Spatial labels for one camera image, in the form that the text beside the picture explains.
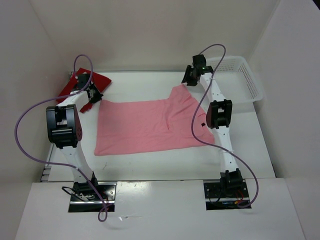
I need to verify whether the dark red t-shirt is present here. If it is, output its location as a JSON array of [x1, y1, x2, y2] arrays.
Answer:
[[58, 68, 112, 113]]

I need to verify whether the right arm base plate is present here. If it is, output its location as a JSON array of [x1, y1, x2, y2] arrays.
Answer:
[[203, 179, 252, 211]]

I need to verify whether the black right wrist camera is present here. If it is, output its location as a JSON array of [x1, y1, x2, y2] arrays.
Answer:
[[192, 54, 214, 76]]

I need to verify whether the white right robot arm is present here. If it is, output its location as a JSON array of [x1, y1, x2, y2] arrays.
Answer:
[[182, 65, 243, 197]]

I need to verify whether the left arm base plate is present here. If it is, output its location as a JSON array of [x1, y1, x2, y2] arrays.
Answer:
[[62, 182, 117, 213]]

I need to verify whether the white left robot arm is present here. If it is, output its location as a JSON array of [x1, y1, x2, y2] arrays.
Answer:
[[45, 89, 99, 201]]

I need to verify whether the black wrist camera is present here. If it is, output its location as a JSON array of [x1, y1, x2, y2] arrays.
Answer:
[[76, 73, 92, 90], [192, 54, 214, 76]]

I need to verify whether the light pink t-shirt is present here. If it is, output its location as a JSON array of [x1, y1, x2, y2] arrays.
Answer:
[[94, 84, 215, 156]]

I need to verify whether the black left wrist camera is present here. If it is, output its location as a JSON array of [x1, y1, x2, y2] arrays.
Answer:
[[76, 73, 92, 90]]

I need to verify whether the white plastic basket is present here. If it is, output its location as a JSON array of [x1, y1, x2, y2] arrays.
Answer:
[[201, 56, 263, 114]]

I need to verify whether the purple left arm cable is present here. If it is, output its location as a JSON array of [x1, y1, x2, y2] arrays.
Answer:
[[14, 54, 115, 222]]

